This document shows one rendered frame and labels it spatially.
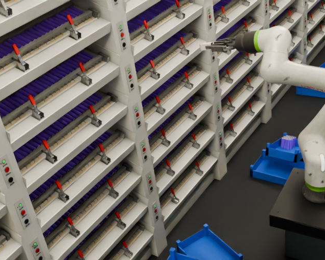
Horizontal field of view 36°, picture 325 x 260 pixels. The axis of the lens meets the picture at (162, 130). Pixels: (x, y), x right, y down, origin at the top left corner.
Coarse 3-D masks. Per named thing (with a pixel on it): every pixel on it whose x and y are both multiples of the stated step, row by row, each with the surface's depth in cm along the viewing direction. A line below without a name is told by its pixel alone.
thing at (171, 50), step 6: (186, 36) 262; (180, 42) 257; (174, 48) 253; (162, 54) 247; (168, 54) 250; (156, 60) 243; (150, 66) 239; (138, 72) 234; (144, 72) 236; (138, 78) 234
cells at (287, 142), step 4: (284, 136) 331; (288, 136) 333; (292, 136) 332; (284, 140) 327; (288, 140) 325; (292, 140) 328; (284, 144) 327; (288, 144) 326; (292, 144) 329; (284, 148) 328; (288, 148) 326
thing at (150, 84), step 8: (184, 32) 269; (192, 32) 265; (200, 32) 264; (200, 40) 265; (192, 48) 259; (168, 56) 251; (176, 56) 252; (184, 56) 252; (192, 56) 258; (160, 64) 245; (168, 64) 246; (176, 64) 246; (184, 64) 254; (160, 72) 240; (168, 72) 241; (144, 80) 234; (152, 80) 234; (160, 80) 237; (144, 88) 230; (152, 88) 233; (144, 96) 230
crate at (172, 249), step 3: (171, 249) 207; (174, 249) 206; (171, 252) 206; (174, 252) 207; (171, 255) 208; (174, 255) 207; (177, 255) 208; (180, 255) 207; (183, 255) 206; (186, 255) 206; (168, 258) 206; (171, 258) 209; (174, 258) 208; (177, 258) 209; (180, 258) 209; (183, 258) 208; (186, 258) 207; (189, 258) 206; (192, 258) 205; (195, 258) 204; (198, 258) 204
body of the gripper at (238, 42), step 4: (240, 36) 215; (236, 40) 215; (240, 40) 214; (228, 44) 218; (232, 44) 217; (236, 44) 215; (240, 44) 214; (232, 48) 217; (236, 48) 216; (240, 48) 215
